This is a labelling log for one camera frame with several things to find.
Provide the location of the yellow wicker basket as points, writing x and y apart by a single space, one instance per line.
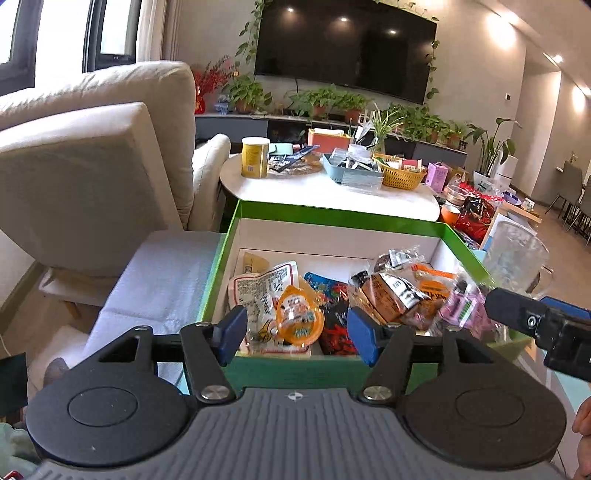
401 177

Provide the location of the orange lid jelly cup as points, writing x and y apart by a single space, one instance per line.
298 316

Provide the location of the blue plastic basket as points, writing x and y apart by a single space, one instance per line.
355 177

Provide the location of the clear glass mug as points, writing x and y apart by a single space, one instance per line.
512 254

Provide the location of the spider plant in glass vase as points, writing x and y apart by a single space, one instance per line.
381 129

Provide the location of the purple blue sausage packet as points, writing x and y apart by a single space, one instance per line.
461 309

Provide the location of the red flower arrangement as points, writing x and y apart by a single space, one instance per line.
210 83

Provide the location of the pale yellow snack stick packet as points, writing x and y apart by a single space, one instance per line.
277 350

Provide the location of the orange cake packet black label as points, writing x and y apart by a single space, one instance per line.
392 300

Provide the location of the grey dining chairs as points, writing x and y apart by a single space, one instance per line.
575 194

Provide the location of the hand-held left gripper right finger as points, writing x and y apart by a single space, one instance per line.
364 337

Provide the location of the dark grey television cabinet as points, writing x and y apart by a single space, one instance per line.
240 127

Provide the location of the round white table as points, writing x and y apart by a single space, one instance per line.
300 189

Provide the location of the beige armchair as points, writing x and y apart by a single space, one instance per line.
92 184

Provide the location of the white air purifier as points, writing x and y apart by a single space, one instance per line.
507 168

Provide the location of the orange snack packet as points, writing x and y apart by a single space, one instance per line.
434 272

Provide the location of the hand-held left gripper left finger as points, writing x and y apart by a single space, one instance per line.
231 334

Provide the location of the blue white cardboard box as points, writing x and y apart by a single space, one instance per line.
489 221

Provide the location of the person's right hand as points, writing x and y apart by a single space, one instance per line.
584 417

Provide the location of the beige curtain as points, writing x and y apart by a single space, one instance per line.
157 27

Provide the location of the pile of dark packets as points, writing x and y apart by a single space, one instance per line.
295 161

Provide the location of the dark cloth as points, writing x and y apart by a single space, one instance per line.
11 381

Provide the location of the purple gift bag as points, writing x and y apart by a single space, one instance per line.
512 197

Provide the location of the red snack bags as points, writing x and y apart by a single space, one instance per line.
478 214

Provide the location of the pink carton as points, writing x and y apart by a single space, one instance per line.
438 175

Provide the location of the orange tissue box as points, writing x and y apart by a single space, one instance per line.
325 139

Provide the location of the wall-mounted black television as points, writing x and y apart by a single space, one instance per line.
341 46

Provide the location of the green cardboard box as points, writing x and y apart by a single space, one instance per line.
323 230

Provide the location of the yellow can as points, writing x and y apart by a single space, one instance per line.
255 159

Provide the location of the golden snack bar packet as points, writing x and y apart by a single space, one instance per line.
254 264

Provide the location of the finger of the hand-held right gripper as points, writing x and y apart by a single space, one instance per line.
508 309
570 309

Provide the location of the potted green plant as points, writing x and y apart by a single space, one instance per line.
415 120
450 134
249 94
318 101
353 104

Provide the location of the black-framed window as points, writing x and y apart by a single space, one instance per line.
14 46
92 37

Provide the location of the small teal box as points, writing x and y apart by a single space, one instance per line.
280 149

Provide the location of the tall leafy potted plant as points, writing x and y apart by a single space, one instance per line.
491 143

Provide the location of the black red patterned snack packet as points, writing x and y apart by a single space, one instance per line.
334 318

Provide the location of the white red-print snack packet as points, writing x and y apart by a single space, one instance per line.
258 290

